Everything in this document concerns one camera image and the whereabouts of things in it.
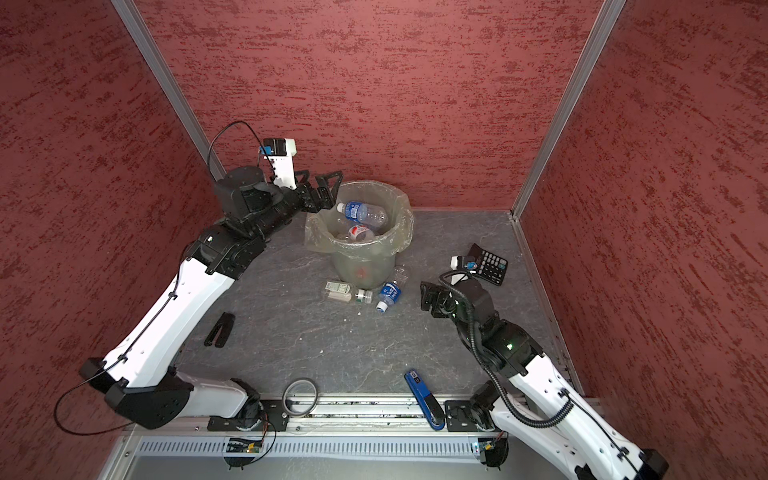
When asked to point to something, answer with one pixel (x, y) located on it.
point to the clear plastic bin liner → (326, 230)
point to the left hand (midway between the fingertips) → (326, 179)
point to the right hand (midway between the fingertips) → (434, 292)
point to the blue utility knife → (427, 400)
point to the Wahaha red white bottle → (361, 232)
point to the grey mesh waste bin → (368, 263)
